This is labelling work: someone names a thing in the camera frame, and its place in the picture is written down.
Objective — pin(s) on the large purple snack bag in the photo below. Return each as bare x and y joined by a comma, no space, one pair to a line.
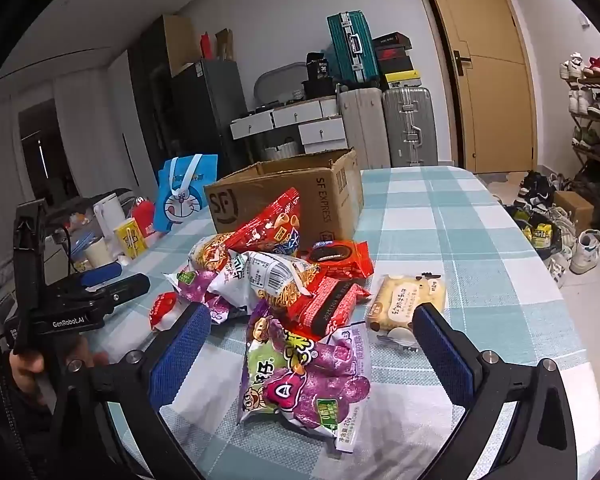
305,385

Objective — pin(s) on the small purple snack bag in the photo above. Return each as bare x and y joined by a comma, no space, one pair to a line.
200,285

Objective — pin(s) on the assorted shoe collection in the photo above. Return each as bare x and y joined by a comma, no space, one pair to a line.
580,67

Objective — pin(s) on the teal checked tablecloth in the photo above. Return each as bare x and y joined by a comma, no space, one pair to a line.
455,240

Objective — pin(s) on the black trash bag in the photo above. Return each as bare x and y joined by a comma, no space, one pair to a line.
540,235

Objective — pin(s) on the silver suitcase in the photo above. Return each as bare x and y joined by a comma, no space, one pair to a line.
410,125

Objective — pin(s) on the tall dark wardrobe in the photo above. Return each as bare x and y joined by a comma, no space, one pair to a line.
150,110

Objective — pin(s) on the yellow carton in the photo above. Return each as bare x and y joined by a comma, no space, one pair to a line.
130,237

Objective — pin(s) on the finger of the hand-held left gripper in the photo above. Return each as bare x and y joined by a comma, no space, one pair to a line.
100,274
130,286

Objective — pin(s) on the blue cartoon tote bag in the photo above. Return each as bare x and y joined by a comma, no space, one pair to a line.
180,205

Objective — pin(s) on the teal suitcase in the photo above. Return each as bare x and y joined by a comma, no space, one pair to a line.
352,45

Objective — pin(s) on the person's left forearm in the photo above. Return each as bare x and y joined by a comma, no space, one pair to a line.
5,425

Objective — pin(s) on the red black wafer packet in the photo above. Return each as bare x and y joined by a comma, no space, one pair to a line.
330,305

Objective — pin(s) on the tan cardboard sheet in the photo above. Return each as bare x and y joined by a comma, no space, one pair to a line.
180,45

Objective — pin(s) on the small red snack packet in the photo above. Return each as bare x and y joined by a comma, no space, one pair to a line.
162,310

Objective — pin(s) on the beige suitcase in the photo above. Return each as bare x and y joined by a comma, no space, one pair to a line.
362,125

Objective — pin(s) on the red cone snack bag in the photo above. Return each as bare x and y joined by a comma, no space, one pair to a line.
275,225

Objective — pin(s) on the small brown cardboard box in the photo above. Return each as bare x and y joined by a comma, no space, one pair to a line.
572,207

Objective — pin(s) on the wicker basket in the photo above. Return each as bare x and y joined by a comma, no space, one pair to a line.
280,151

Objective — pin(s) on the pile of sneakers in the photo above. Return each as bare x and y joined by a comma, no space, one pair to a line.
585,252

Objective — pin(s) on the white noodle snack bag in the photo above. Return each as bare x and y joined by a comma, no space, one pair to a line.
275,275

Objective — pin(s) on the beige cake packet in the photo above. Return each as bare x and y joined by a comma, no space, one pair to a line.
405,300

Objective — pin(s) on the white kettle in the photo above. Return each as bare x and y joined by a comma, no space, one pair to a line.
109,220

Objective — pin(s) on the stack of shoe boxes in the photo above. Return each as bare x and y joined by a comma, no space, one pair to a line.
395,60

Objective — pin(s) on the cream cup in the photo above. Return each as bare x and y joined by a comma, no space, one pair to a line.
97,255

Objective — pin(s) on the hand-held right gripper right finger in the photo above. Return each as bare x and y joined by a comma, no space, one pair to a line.
445,355

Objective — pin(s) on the orange noodle snack bag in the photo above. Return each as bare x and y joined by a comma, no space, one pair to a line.
212,255

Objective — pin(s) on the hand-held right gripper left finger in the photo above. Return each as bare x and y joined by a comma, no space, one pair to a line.
180,355

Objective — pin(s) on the red cookie pack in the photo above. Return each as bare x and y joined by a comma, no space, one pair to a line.
340,260

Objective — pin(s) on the wooden door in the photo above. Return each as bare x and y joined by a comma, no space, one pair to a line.
490,85

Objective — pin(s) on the red white pouch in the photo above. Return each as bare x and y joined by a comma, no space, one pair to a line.
142,215

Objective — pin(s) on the white drawer desk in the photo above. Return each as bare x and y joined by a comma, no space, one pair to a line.
300,112

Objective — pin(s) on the brown paper bag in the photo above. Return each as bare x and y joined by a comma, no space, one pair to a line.
224,45

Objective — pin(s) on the person's left hand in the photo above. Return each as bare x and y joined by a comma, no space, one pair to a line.
30,375

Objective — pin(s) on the grey oval frame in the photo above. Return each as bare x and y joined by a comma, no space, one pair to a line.
280,72

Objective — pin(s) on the dark grey refrigerator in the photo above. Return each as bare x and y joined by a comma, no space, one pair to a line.
205,110

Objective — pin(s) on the red paper bag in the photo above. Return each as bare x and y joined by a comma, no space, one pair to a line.
207,47

